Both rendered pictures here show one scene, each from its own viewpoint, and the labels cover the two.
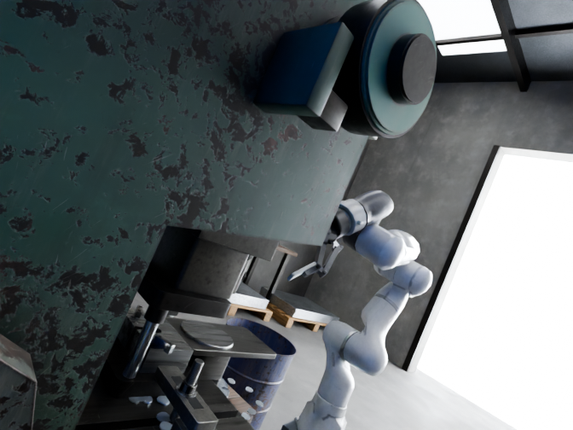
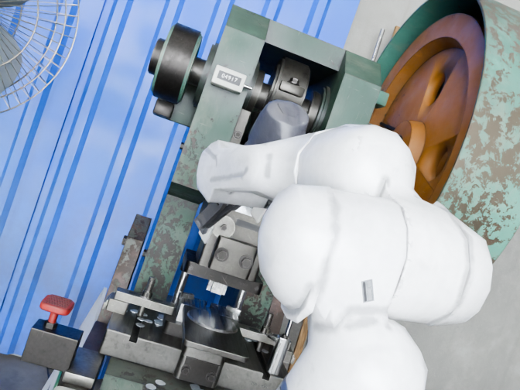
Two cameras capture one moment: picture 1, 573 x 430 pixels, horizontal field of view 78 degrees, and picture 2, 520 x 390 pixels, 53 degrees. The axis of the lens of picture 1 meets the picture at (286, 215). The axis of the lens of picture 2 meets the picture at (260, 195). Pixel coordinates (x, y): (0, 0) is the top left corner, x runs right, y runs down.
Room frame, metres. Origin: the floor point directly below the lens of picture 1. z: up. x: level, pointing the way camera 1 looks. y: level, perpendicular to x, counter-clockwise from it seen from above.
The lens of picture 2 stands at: (1.49, -0.94, 1.13)
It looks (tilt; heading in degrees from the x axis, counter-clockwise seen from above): 1 degrees down; 125
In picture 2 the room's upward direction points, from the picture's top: 19 degrees clockwise
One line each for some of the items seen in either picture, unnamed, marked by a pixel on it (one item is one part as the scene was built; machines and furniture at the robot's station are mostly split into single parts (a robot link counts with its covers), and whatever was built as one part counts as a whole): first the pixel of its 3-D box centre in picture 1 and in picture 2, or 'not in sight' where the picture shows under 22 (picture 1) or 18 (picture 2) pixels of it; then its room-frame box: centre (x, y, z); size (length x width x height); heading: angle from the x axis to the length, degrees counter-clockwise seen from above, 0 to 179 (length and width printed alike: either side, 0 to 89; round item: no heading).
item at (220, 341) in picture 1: (212, 362); (204, 354); (0.83, 0.02, 0.72); 0.25 x 0.14 x 0.14; 134
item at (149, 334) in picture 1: (146, 335); (182, 282); (0.61, 0.13, 0.81); 0.02 x 0.02 x 0.14
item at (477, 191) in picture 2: not in sight; (383, 148); (0.88, 0.46, 1.33); 1.03 x 0.28 x 0.82; 134
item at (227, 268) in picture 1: (224, 215); (244, 213); (0.74, 0.12, 1.04); 0.17 x 0.15 x 0.30; 134
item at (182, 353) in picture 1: (152, 339); (206, 314); (0.71, 0.14, 0.76); 0.15 x 0.09 x 0.05; 44
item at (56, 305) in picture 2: not in sight; (53, 318); (0.63, -0.25, 0.72); 0.07 x 0.06 x 0.08; 134
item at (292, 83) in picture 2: not in sight; (272, 125); (0.71, 0.15, 1.27); 0.21 x 0.12 x 0.34; 134
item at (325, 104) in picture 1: (356, 76); (185, 76); (0.52, -0.01, 1.31); 0.22 x 0.12 x 0.22; 134
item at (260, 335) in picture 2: not in sight; (267, 333); (0.83, 0.26, 0.76); 0.17 x 0.06 x 0.10; 44
